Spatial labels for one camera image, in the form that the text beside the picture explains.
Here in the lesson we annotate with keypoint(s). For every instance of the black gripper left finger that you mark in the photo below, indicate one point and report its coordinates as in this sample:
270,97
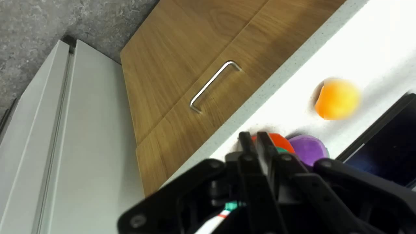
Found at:
256,194

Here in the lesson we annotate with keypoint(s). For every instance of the orange toy fruit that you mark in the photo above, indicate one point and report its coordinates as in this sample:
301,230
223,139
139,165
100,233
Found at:
336,99

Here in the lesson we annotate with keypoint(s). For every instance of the purple toy fruit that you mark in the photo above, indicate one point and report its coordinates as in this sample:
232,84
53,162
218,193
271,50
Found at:
308,149

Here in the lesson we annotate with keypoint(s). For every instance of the black tray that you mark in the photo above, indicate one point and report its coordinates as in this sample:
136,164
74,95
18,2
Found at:
387,147

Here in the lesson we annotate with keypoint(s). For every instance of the red toy fruit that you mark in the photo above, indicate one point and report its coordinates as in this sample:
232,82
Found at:
273,139

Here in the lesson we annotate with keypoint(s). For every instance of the white drawer with wooden front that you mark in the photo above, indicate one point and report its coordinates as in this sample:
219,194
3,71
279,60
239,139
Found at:
91,137

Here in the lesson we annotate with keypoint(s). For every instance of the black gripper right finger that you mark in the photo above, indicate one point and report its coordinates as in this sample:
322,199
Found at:
306,202

